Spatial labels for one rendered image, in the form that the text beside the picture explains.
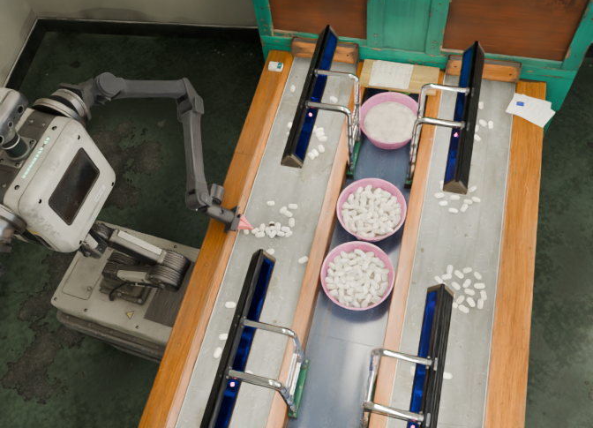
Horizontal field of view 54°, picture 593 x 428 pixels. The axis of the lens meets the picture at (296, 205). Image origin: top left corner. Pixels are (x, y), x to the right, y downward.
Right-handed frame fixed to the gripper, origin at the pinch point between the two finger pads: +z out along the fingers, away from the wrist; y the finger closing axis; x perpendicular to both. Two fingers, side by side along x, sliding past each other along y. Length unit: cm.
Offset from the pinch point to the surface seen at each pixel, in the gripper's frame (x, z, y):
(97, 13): 147, -85, 157
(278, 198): -2.5, 6.8, 15.6
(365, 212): -24.6, 34.3, 15.9
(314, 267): -17.9, 21.4, -11.5
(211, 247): 7.5, -10.4, -11.0
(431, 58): -39, 42, 91
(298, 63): 4, 1, 87
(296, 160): -36.7, -6.0, 14.0
